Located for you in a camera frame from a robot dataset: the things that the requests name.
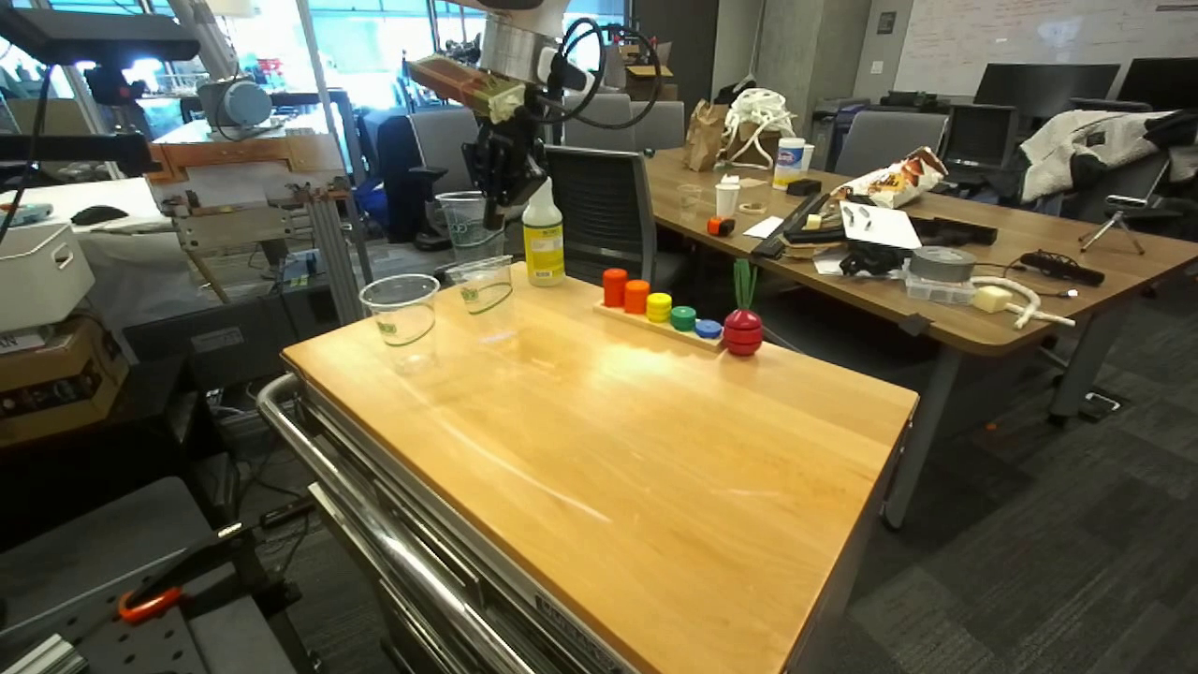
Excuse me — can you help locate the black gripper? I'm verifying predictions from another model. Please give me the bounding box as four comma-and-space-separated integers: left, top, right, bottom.
465, 107, 553, 231

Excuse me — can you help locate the clear plastic cup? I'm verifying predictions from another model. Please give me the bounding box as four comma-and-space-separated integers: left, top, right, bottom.
431, 188, 492, 262
445, 252, 521, 319
356, 269, 445, 357

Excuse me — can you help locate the orange green box on arm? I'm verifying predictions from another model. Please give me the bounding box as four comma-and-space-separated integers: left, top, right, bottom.
401, 51, 532, 127

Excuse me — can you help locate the white yellow spray bottle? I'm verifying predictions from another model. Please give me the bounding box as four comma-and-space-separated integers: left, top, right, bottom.
518, 175, 570, 291

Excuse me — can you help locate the black office chair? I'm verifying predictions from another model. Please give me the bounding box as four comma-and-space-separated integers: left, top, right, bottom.
545, 141, 663, 289

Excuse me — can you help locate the wooden toy base strip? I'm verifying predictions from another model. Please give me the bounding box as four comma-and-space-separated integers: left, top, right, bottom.
591, 296, 729, 357

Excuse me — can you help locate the brown paper bag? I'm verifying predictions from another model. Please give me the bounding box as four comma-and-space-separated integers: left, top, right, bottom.
682, 97, 738, 175

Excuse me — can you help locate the small white bottle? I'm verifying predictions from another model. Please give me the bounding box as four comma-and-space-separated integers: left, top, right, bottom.
711, 171, 744, 225

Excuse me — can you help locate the red apple toy green stem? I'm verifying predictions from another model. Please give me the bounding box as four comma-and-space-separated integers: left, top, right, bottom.
718, 252, 767, 364

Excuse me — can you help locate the white wipes canister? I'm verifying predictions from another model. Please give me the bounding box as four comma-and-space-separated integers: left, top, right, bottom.
773, 132, 818, 195

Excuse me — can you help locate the long black bar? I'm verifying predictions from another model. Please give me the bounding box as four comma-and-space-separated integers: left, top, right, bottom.
749, 185, 837, 262

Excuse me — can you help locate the white printed paper sheet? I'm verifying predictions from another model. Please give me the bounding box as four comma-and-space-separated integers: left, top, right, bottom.
838, 195, 927, 256

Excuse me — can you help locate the orange white chip bag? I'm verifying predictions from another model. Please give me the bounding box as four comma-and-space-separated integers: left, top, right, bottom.
842, 141, 955, 213

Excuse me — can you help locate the grey tape roll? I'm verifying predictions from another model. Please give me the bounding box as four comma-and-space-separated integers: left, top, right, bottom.
903, 242, 983, 307

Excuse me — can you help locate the white box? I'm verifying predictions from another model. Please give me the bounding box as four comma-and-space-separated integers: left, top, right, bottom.
0, 222, 98, 336

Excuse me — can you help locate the small black computer monitor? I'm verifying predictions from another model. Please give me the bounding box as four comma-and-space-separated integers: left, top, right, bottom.
939, 100, 1024, 175

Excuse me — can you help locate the cardboard box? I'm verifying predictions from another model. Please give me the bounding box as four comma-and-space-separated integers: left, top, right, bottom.
0, 313, 139, 449

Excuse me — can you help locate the long wooden office desk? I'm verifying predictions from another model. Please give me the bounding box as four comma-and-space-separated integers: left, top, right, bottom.
643, 146, 1198, 529

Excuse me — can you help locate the orange clamp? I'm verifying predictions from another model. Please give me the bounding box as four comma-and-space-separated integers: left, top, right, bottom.
117, 582, 187, 630

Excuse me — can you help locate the flat black device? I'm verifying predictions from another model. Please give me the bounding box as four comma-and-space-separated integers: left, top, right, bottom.
1010, 248, 1107, 289

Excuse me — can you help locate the white jacket on chair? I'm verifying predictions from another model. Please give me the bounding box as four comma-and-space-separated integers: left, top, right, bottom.
1020, 105, 1185, 206

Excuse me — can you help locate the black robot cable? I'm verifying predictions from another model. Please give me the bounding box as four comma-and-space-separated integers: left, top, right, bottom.
538, 10, 668, 133

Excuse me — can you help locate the white cable bundle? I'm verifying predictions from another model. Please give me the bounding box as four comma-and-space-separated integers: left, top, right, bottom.
726, 81, 798, 167

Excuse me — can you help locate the white cable on desk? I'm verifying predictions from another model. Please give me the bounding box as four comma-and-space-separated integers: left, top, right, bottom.
971, 273, 1080, 333

